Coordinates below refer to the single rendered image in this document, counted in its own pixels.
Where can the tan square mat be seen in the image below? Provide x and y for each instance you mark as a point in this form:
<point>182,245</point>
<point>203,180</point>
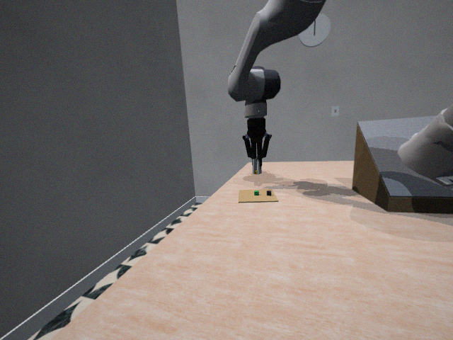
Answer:
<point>247,196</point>

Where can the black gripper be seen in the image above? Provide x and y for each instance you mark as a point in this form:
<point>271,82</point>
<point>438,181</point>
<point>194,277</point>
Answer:
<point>256,132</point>

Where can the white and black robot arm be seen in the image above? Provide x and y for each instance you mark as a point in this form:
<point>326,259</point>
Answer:
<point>428,153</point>

